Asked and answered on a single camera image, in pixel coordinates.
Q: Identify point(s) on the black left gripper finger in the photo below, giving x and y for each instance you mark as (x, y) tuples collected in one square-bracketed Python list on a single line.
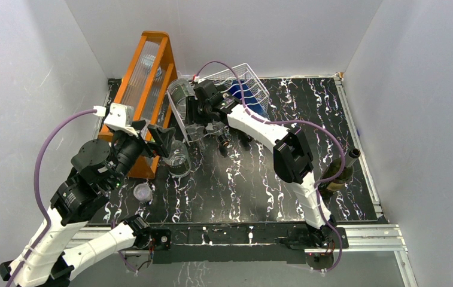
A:
[(162, 139), (139, 130)]

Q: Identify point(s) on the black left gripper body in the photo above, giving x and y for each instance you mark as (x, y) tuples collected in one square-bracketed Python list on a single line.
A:
[(128, 149)]

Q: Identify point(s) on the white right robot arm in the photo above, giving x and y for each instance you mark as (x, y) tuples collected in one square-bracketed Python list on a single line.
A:
[(292, 157)]

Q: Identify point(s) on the small clear plastic cup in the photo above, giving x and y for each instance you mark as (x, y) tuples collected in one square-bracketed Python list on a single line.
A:
[(143, 193)]

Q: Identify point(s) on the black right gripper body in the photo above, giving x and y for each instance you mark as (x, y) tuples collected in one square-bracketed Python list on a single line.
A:
[(203, 112)]

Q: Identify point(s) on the dark green wine bottle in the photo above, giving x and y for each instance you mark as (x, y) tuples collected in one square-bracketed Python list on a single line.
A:
[(245, 140)]

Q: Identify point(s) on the clear glass jar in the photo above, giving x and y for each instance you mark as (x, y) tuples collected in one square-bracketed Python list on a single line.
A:
[(178, 161)]

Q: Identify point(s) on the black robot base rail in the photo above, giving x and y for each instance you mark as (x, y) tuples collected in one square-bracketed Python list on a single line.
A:
[(290, 242)]

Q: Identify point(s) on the olive green wine bottle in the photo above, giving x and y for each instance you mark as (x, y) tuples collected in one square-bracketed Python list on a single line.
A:
[(329, 187)]

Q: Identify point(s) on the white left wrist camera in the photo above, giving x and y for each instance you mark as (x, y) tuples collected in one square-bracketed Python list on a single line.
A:
[(119, 117)]

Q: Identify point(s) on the clear tall open-neck bottle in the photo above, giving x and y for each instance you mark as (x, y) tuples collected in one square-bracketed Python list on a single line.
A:
[(195, 134)]

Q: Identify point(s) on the clear square whisky bottle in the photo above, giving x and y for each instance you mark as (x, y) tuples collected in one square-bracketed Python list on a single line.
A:
[(223, 144)]

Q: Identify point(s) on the orange wooden shelf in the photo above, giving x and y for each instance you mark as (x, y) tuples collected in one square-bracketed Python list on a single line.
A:
[(147, 79)]

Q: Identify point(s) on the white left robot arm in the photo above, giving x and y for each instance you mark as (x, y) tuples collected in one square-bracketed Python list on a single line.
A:
[(98, 168)]

